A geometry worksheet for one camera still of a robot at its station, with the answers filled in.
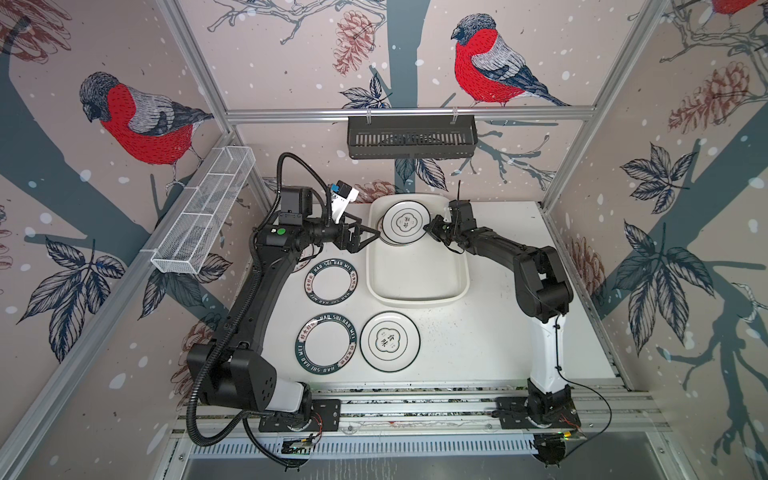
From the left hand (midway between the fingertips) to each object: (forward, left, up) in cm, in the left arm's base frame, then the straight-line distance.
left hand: (366, 226), depth 72 cm
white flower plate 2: (-16, -6, -32) cm, 37 cm away
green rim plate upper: (+4, +14, -32) cm, 36 cm away
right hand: (+19, -17, -23) cm, 34 cm away
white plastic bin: (+7, -17, -33) cm, 38 cm away
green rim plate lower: (-17, +14, -33) cm, 39 cm away
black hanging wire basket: (+45, -14, -3) cm, 48 cm away
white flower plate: (+24, -11, -25) cm, 37 cm away
